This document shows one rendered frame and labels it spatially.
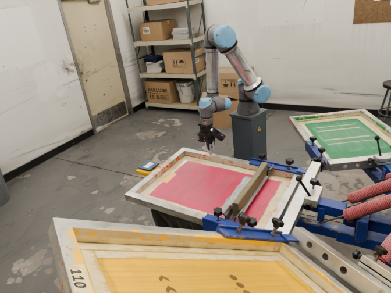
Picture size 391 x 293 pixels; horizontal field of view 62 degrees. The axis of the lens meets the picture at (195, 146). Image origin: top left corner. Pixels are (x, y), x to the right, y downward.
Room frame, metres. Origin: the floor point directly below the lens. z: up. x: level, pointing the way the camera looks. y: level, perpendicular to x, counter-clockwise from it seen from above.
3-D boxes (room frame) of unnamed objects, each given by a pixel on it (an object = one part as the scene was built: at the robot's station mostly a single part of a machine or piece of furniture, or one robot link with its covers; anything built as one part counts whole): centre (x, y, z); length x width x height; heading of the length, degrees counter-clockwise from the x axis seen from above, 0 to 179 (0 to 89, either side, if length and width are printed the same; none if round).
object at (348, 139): (1.82, -1.02, 1.05); 1.08 x 0.61 x 0.23; 176
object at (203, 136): (1.83, -0.08, 1.19); 0.09 x 0.08 x 0.12; 56
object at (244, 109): (2.05, -0.38, 1.25); 0.15 x 0.15 x 0.10
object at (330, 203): (1.19, -0.55, 1.02); 0.17 x 0.06 x 0.05; 56
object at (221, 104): (1.87, -0.18, 1.34); 0.11 x 0.11 x 0.08; 18
